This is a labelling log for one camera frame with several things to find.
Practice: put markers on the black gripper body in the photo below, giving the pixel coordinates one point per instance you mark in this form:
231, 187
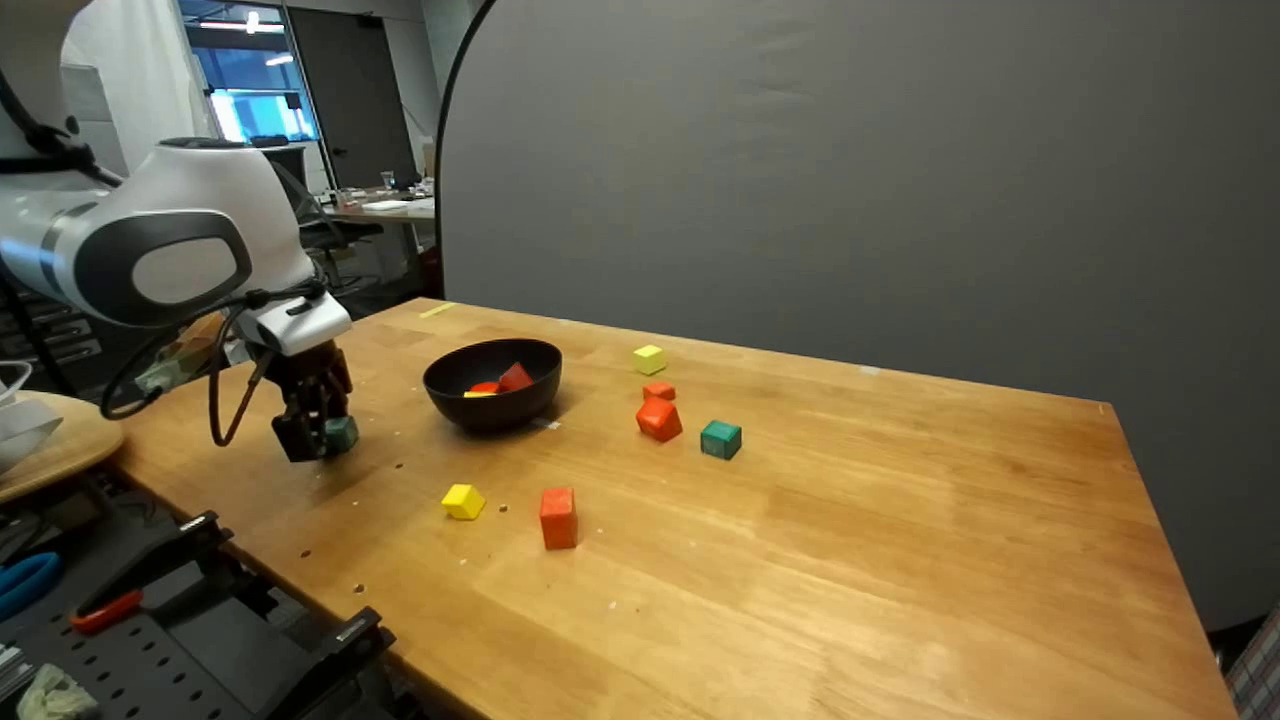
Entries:
318, 386

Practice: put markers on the teal wooden block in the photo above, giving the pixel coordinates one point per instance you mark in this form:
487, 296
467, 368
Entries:
721, 439
345, 439

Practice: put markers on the small red wooden block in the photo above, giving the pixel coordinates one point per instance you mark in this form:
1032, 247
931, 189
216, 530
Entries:
483, 386

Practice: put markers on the red triangular wooden prism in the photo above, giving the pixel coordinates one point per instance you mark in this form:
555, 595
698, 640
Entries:
514, 376

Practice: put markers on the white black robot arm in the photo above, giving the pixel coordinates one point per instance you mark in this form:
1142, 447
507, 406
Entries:
160, 252

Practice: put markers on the black bowl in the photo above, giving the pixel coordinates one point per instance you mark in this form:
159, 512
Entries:
514, 408

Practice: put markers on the small yellow wooden cube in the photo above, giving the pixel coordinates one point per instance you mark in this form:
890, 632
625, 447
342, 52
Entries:
651, 357
462, 500

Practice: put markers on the background office desk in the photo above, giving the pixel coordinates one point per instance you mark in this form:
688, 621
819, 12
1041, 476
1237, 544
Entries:
383, 209

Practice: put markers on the round wooden side table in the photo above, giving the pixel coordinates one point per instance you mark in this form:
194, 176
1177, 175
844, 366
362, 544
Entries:
62, 447

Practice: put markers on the orange wooden block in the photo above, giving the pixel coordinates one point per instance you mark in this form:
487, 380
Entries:
659, 416
558, 519

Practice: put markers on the black pegboard table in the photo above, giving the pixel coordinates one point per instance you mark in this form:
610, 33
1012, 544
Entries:
160, 652

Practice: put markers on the black drawer cabinet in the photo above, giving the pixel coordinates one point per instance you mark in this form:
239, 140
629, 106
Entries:
54, 350

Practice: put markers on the white plastic wrap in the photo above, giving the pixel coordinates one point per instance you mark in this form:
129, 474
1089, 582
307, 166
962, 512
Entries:
21, 406

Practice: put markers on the blue lit window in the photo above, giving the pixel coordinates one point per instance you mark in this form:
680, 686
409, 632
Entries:
246, 65

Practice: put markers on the white crumpled object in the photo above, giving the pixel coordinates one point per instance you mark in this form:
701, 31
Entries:
54, 692

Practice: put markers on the grey fabric backdrop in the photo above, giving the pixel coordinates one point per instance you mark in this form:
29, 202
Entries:
866, 175

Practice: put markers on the tan wrist camera box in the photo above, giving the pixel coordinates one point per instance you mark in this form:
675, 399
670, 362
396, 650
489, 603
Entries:
203, 346

